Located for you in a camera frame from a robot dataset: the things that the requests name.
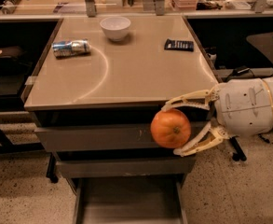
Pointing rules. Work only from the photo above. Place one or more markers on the grey drawer cabinet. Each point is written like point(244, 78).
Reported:
point(124, 82)

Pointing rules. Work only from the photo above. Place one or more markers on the top grey drawer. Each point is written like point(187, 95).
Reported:
point(97, 137)

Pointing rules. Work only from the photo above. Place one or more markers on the orange fruit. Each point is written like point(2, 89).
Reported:
point(170, 129)

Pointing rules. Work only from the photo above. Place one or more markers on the white ceramic bowl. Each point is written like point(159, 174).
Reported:
point(115, 28)

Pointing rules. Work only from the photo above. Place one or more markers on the crushed blue silver can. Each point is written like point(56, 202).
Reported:
point(69, 48)

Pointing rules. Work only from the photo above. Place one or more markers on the dark round side table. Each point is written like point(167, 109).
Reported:
point(264, 43)

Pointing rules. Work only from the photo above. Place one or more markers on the middle grey drawer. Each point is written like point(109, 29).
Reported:
point(126, 167)

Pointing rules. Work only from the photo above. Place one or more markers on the bottom open grey drawer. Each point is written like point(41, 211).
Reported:
point(129, 200)

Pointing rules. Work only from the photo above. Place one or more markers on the black table leg frame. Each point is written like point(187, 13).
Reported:
point(238, 154)

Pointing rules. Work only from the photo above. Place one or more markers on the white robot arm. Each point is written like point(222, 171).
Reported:
point(244, 107)

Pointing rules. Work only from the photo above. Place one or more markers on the black power adapter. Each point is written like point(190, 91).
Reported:
point(240, 70)

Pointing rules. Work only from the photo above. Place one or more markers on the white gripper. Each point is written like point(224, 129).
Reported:
point(243, 106)

